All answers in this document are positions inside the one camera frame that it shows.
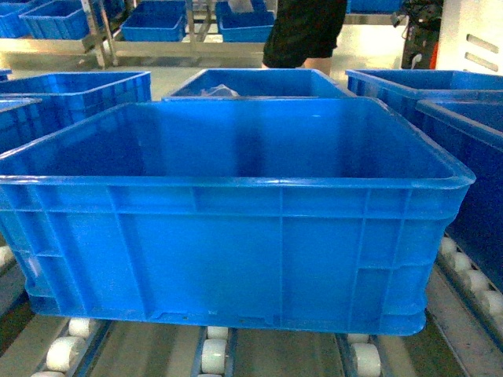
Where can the blue crate behind centre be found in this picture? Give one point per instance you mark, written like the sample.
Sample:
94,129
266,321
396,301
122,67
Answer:
262,84

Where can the blue crate right front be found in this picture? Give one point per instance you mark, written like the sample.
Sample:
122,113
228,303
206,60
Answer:
472,132

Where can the blue crate on far shelf left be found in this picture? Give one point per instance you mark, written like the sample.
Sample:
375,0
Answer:
63,20

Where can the blue crate on far shelf centre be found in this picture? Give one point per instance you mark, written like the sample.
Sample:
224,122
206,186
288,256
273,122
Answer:
156,21

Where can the large blue plastic crate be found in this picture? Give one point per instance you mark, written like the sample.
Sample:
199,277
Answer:
309,215

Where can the blue crate on shelf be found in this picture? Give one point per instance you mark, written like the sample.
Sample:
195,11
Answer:
63,20
244,27
156,21

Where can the person in black shorts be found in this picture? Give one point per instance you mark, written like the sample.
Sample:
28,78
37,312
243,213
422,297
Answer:
304,34

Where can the blue crate on far shelf right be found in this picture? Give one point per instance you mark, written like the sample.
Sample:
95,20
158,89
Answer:
244,27

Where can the clear plastic bag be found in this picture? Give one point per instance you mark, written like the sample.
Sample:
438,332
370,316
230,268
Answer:
220,90

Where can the white machine cabinet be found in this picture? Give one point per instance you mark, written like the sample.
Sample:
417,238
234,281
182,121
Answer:
470,37

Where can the blue crate right rear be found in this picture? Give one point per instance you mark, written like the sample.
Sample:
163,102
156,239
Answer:
401,89

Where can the blue crate far left edge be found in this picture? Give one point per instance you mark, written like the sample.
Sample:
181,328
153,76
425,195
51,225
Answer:
20,122

